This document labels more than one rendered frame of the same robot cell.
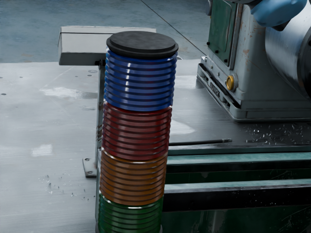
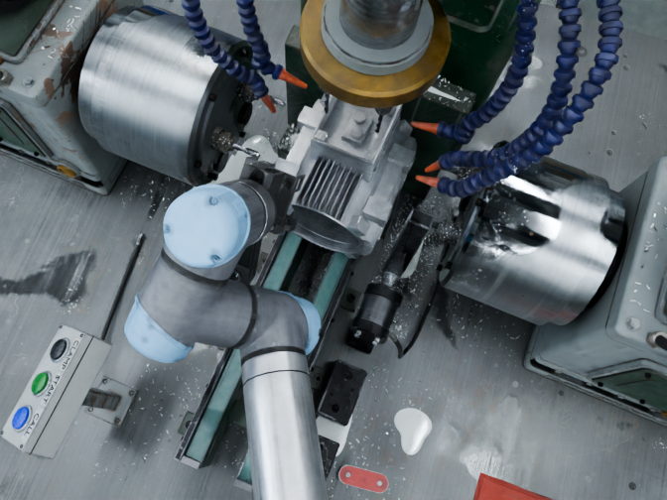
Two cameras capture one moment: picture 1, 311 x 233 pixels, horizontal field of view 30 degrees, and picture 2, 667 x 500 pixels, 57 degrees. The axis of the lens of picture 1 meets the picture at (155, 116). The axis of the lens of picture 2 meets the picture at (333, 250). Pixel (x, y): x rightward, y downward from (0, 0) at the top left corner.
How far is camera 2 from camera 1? 0.91 m
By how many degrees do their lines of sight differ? 60
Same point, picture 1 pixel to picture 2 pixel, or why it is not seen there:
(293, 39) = (168, 165)
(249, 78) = (93, 164)
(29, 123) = not seen: outside the picture
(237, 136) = (134, 216)
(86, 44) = (60, 427)
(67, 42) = (46, 448)
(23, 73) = not seen: outside the picture
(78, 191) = (139, 448)
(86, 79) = not seen: outside the picture
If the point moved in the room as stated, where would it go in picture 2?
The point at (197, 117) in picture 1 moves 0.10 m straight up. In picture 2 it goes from (66, 223) to (47, 204)
